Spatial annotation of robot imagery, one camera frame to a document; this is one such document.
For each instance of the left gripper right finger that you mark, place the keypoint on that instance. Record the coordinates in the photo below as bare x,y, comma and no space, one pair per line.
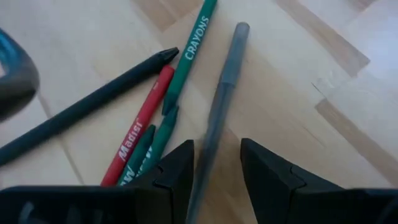
273,186

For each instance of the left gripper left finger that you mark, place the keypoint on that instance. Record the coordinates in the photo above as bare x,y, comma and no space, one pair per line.
171,186

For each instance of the matte black pen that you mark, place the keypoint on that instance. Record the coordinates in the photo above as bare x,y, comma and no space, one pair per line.
93,99

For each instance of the grey capped pen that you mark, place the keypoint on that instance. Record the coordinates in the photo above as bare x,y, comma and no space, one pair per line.
227,71

